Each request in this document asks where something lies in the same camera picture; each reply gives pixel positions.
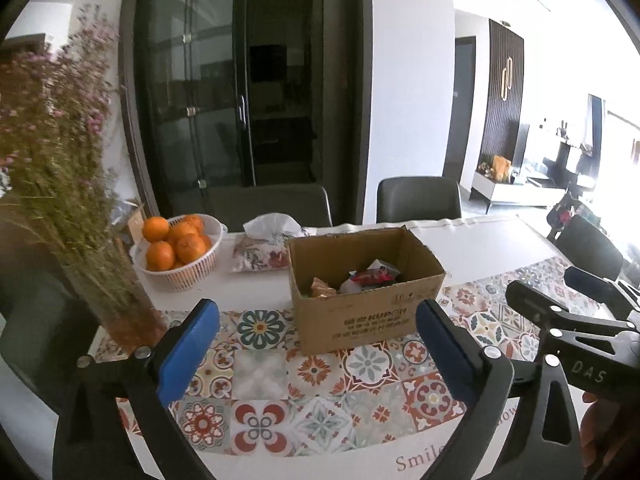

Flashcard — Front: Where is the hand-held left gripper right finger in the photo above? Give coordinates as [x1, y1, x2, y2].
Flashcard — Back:
[416, 300, 585, 480]

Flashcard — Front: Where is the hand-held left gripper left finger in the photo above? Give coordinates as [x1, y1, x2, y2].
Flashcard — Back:
[52, 299, 221, 480]

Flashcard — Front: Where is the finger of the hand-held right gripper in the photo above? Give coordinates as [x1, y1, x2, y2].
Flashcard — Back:
[505, 280, 628, 341]
[564, 266, 640, 311]

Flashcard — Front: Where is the brown cardboard box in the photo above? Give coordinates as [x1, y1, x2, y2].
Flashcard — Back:
[284, 226, 447, 356]

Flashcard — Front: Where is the red snack packet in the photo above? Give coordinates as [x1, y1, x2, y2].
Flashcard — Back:
[340, 259, 401, 295]

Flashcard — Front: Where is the gold snack packet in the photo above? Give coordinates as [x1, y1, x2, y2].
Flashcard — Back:
[310, 276, 341, 298]

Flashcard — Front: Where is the person's right hand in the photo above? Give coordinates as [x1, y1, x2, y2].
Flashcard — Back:
[580, 394, 640, 480]

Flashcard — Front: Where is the dark grey chair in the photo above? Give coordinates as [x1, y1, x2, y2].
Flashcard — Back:
[207, 183, 333, 233]
[376, 176, 463, 223]
[0, 280, 101, 396]
[554, 215, 625, 281]

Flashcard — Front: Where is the glass vase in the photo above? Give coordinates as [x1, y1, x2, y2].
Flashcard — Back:
[60, 255, 168, 356]

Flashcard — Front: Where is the white plastic basket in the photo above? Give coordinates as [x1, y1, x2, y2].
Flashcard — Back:
[129, 214, 223, 292]

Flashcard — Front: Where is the white sideboard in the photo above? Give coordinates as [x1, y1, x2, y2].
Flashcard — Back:
[470, 167, 563, 211]

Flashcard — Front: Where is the floral tissue box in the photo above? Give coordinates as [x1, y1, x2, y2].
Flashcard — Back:
[231, 232, 321, 273]

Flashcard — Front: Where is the patterned tile-print table mat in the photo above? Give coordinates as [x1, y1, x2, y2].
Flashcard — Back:
[92, 215, 618, 480]

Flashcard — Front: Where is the white tissue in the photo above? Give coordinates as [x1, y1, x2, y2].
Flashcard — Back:
[242, 213, 310, 238]

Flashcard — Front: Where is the black framed glass door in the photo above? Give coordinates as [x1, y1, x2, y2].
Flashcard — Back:
[119, 0, 375, 231]

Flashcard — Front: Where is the dried pink flower bunch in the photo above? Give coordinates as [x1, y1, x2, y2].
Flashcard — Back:
[0, 2, 151, 321]

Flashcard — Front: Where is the dark slatted wall panel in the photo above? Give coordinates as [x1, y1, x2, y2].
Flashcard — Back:
[480, 19, 526, 171]

